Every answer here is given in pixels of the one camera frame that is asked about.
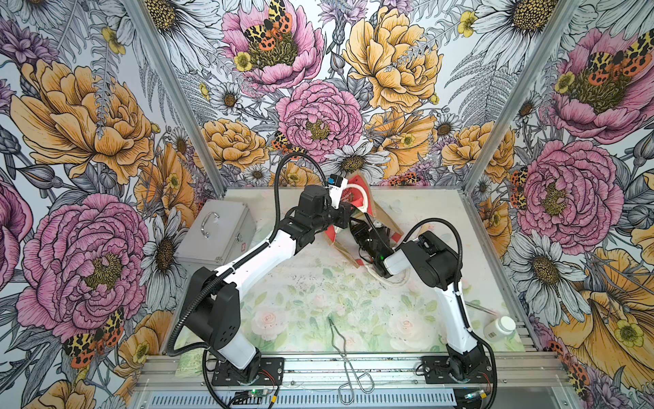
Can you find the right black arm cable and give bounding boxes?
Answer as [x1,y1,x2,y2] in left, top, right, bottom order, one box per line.
[357,211,499,409]

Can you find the metal tweezers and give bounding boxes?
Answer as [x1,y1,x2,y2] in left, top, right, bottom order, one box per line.
[465,301,498,316]

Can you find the burlap tote bag red trim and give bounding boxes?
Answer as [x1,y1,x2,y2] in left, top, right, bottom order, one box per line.
[325,171,410,287]

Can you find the aluminium front rail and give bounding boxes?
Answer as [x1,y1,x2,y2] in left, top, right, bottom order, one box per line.
[129,352,578,395]

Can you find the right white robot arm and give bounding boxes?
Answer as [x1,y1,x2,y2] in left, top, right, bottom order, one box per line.
[349,217,494,383]

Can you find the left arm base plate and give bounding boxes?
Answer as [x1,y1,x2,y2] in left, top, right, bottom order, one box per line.
[211,357,285,387]

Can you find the white plastic bottle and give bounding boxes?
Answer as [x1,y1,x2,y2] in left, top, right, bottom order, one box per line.
[484,315,517,343]

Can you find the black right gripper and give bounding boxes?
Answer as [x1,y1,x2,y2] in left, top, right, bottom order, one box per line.
[349,217,379,261]

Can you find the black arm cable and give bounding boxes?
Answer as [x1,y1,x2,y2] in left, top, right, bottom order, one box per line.
[164,152,328,409]
[357,211,499,409]

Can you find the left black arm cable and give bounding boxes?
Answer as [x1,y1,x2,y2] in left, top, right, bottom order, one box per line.
[164,152,328,409]

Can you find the silver aluminium case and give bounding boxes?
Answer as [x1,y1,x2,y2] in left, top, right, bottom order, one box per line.
[175,199,256,269]

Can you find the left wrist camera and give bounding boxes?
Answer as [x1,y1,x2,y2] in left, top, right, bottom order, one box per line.
[327,174,348,209]

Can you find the green patterned packet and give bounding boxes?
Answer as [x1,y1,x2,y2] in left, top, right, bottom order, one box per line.
[175,349,204,378]

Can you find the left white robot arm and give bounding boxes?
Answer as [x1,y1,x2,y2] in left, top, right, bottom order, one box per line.
[175,175,354,383]

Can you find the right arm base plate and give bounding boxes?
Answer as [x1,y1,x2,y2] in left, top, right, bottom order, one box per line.
[414,355,495,384]

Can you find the metal tongs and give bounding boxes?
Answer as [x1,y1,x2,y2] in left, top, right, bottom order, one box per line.
[328,315,376,406]

